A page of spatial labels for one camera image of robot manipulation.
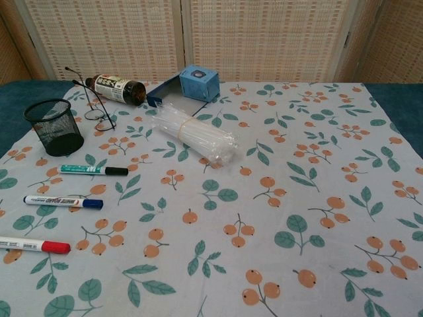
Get blue cap whiteboard marker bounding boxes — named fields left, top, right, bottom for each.
left=22, top=195, right=104, bottom=211

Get woven folding screen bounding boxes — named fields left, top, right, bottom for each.
left=0, top=0, right=423, bottom=84

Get light blue cardboard box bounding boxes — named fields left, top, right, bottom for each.
left=178, top=64, right=220, bottom=103

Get bundle of clear straws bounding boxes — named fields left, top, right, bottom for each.
left=151, top=102, right=239, bottom=168

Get black mesh pen holder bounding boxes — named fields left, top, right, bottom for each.
left=22, top=98, right=85, bottom=157

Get yellow rubber band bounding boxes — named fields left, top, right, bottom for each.
left=176, top=119, right=199, bottom=139

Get dark blue box tray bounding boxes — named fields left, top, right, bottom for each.
left=146, top=73, right=221, bottom=117

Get black cap green label marker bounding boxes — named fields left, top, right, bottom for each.
left=58, top=164, right=130, bottom=177

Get thin black frame eyeglasses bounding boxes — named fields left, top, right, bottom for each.
left=65, top=67, right=117, bottom=132

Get fruit print tablecloth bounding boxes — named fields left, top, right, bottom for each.
left=0, top=81, right=423, bottom=317

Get red cap whiteboard marker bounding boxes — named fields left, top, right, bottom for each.
left=0, top=235, right=72, bottom=254

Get brown glass bottle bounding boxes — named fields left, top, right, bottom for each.
left=85, top=73, right=147, bottom=106

